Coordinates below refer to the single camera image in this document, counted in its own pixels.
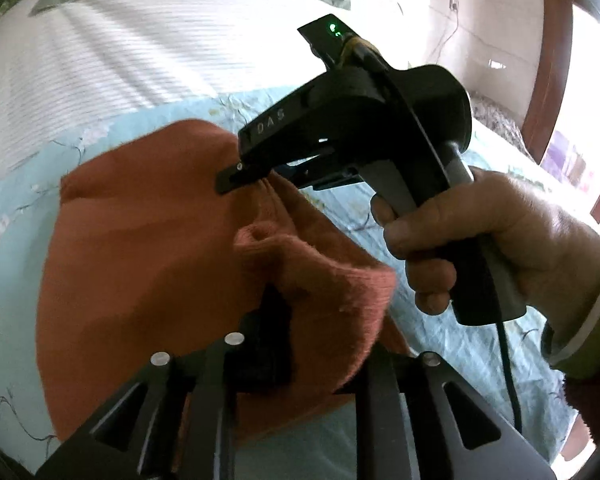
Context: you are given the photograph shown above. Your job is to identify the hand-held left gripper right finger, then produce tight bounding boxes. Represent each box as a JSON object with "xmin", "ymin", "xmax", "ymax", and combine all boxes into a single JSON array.
[{"xmin": 355, "ymin": 347, "xmax": 556, "ymax": 480}]

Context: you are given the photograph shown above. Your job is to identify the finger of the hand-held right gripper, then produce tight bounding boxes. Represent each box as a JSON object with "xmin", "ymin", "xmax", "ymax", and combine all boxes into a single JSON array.
[
  {"xmin": 216, "ymin": 160, "xmax": 281, "ymax": 195},
  {"xmin": 272, "ymin": 164, "xmax": 365, "ymax": 192}
]

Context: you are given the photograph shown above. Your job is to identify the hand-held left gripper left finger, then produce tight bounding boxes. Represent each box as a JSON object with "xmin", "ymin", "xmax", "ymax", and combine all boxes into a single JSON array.
[{"xmin": 35, "ymin": 285, "xmax": 293, "ymax": 480}]

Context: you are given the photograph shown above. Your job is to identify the orange knit sweater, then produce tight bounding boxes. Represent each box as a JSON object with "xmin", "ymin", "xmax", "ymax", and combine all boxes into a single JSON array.
[{"xmin": 36, "ymin": 119, "xmax": 413, "ymax": 443}]

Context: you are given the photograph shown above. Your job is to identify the person's right forearm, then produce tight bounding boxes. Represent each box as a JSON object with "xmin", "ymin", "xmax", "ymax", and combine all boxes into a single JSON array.
[{"xmin": 540, "ymin": 234, "xmax": 600, "ymax": 456}]

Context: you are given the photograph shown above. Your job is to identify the person's right hand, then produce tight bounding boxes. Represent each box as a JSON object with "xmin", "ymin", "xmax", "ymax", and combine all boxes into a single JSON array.
[{"xmin": 371, "ymin": 167, "xmax": 600, "ymax": 333}]

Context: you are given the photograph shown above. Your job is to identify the grey patterned bed cover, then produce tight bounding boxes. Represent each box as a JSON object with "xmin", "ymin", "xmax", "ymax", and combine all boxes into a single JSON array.
[{"xmin": 467, "ymin": 92, "xmax": 538, "ymax": 163}]

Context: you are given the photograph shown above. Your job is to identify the white striped duvet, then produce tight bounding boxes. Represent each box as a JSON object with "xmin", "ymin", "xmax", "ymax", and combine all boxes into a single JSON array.
[{"xmin": 0, "ymin": 0, "xmax": 421, "ymax": 196}]

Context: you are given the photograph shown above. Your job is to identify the light blue floral bed sheet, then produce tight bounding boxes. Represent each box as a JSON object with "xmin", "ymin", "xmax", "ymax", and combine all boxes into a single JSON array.
[{"xmin": 0, "ymin": 85, "xmax": 581, "ymax": 480}]

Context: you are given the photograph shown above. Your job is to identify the thin wall cable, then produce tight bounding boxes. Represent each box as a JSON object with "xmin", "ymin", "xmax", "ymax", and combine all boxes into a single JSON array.
[{"xmin": 407, "ymin": 7, "xmax": 461, "ymax": 68}]

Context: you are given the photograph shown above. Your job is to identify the black cable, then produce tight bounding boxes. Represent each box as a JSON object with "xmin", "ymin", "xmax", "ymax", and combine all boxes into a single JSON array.
[{"xmin": 495, "ymin": 310, "xmax": 526, "ymax": 433}]

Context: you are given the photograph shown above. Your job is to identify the brown wooden door frame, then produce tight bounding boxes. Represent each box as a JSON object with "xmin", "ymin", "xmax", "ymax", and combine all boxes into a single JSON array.
[{"xmin": 522, "ymin": 0, "xmax": 576, "ymax": 163}]

